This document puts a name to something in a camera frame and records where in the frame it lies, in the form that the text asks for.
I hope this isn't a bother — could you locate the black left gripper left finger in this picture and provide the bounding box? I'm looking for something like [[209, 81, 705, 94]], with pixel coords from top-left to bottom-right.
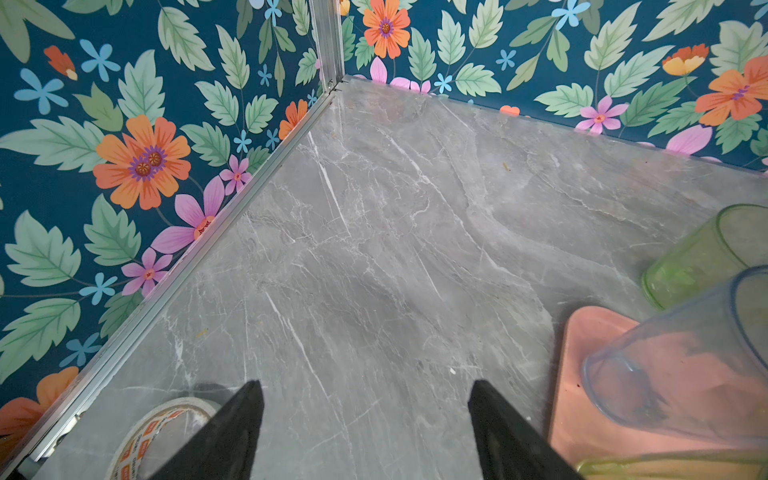
[[152, 380, 264, 480]]

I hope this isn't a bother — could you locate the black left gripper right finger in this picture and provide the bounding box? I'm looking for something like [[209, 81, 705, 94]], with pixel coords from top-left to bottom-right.
[[468, 379, 582, 480]]

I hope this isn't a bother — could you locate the clear blue tall glass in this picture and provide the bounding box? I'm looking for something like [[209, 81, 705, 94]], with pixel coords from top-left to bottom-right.
[[581, 266, 767, 447]]

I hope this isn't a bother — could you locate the tall green glass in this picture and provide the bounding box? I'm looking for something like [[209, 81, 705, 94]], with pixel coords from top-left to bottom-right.
[[576, 450, 767, 479]]

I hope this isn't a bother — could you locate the short green glass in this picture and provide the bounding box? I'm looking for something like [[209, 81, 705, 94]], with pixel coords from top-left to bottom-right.
[[641, 204, 767, 310]]

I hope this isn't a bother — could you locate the pink plastic tray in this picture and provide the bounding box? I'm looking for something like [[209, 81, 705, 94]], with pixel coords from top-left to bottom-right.
[[549, 306, 766, 465]]

